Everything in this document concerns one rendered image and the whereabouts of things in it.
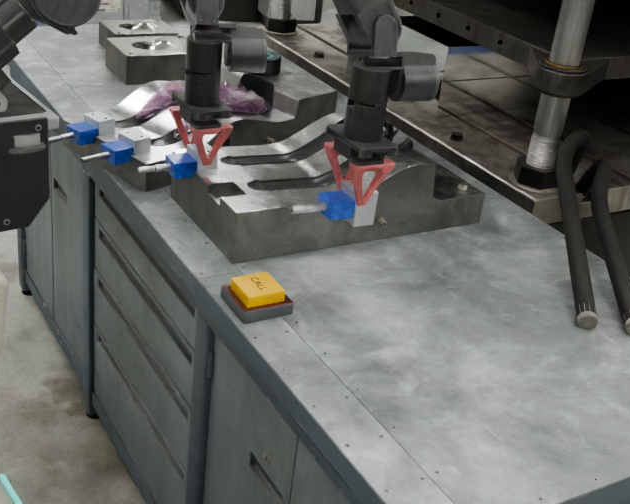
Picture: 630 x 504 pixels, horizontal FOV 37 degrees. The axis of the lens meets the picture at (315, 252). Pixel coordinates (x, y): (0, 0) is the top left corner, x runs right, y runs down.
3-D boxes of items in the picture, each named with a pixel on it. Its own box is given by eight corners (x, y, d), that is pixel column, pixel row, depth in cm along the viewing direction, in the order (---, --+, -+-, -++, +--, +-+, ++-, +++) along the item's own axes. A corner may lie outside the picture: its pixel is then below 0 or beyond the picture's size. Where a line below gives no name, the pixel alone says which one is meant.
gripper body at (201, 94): (206, 100, 159) (208, 57, 155) (232, 121, 151) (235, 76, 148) (170, 102, 155) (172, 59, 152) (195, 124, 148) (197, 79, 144)
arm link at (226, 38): (185, 26, 149) (189, 36, 144) (228, 28, 151) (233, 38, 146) (183, 68, 152) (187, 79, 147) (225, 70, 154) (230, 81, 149)
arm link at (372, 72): (346, 52, 131) (365, 64, 126) (389, 52, 134) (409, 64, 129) (340, 99, 134) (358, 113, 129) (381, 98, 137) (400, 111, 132)
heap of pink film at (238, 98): (185, 143, 174) (187, 103, 170) (127, 114, 184) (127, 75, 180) (282, 118, 191) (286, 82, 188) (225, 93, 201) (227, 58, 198)
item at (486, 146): (529, 227, 190) (537, 194, 187) (249, 44, 287) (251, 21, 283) (784, 182, 230) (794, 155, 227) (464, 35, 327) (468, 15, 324)
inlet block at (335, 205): (297, 234, 134) (302, 200, 132) (281, 219, 138) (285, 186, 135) (373, 224, 140) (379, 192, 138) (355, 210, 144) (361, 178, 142)
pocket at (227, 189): (219, 218, 148) (221, 197, 147) (206, 205, 152) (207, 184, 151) (245, 215, 151) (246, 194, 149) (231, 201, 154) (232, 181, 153)
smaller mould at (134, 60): (126, 85, 217) (126, 56, 214) (105, 65, 228) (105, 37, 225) (205, 80, 227) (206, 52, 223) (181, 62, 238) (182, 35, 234)
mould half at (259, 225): (232, 264, 147) (238, 186, 140) (170, 196, 166) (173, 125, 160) (479, 223, 171) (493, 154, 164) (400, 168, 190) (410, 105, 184)
